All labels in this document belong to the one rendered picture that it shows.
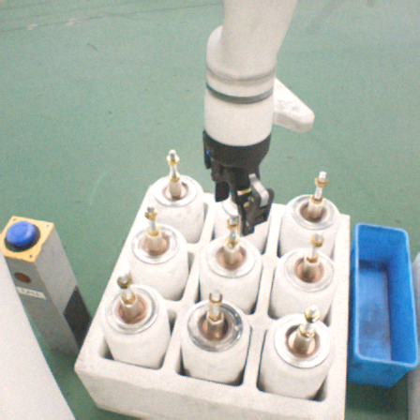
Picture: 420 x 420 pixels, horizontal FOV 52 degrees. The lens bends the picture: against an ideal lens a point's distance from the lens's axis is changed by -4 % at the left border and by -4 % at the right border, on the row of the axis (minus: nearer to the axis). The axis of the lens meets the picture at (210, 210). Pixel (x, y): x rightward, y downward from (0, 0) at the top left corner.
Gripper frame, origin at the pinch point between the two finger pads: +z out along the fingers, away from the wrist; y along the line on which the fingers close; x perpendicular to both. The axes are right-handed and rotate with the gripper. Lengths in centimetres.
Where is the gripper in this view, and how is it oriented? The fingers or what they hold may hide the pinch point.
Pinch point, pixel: (232, 209)
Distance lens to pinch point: 60.3
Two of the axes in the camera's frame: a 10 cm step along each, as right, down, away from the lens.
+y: 4.4, 6.7, -6.0
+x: 9.0, -3.3, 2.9
